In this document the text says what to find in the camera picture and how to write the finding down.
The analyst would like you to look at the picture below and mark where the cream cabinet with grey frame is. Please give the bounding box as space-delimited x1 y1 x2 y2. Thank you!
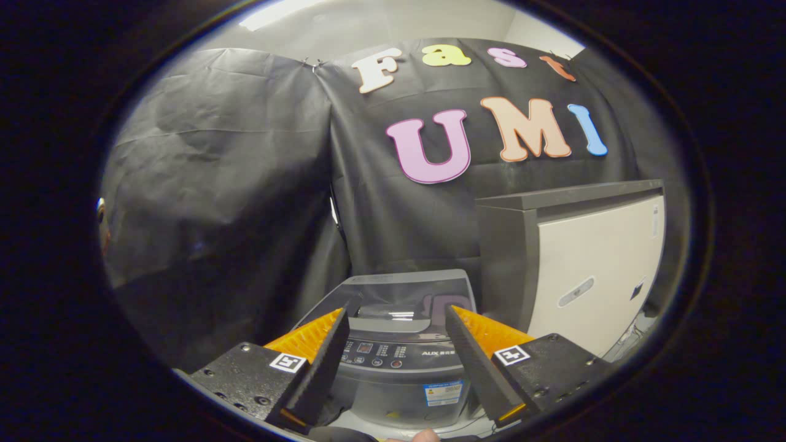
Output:
475 179 667 360

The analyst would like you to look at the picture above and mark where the black backdrop cloth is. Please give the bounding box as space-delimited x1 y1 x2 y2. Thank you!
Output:
98 38 688 369

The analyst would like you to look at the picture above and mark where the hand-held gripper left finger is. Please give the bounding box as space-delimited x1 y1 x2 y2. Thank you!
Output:
174 308 351 433

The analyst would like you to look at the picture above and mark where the grey washing machine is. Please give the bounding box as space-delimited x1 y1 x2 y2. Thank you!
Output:
292 268 492 430

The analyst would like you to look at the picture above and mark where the metal backdrop stand pole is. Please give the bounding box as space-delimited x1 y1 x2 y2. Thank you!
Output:
329 184 344 234

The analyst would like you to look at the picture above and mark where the smartphone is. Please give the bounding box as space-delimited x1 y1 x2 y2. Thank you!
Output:
96 196 111 252

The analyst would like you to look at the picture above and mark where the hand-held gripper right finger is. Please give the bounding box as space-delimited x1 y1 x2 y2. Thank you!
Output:
446 304 615 429

